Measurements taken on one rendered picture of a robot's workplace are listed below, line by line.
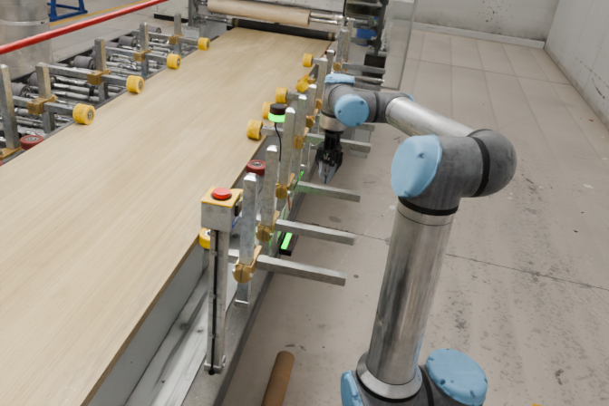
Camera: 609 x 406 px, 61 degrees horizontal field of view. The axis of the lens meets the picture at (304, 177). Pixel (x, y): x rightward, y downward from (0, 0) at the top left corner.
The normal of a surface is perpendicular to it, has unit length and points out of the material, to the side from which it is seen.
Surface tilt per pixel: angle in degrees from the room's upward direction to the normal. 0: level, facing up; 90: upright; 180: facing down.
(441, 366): 5
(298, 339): 0
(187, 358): 0
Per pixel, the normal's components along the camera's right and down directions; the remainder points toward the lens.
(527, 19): -0.23, 0.43
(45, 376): 0.11, -0.88
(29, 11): 0.67, 0.40
